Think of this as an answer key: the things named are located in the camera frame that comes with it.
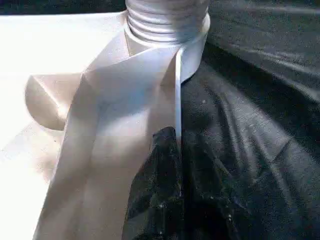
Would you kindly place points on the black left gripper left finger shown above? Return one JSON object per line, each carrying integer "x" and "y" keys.
{"x": 155, "y": 195}

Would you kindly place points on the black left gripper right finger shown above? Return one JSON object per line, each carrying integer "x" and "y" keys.
{"x": 212, "y": 205}

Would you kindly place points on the white plastic table top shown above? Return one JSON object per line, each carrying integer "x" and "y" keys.
{"x": 62, "y": 62}

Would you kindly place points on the white plastic table leg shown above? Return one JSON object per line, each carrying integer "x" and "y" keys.
{"x": 162, "y": 20}

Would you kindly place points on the black plastic mat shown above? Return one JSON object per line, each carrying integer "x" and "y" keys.
{"x": 262, "y": 100}

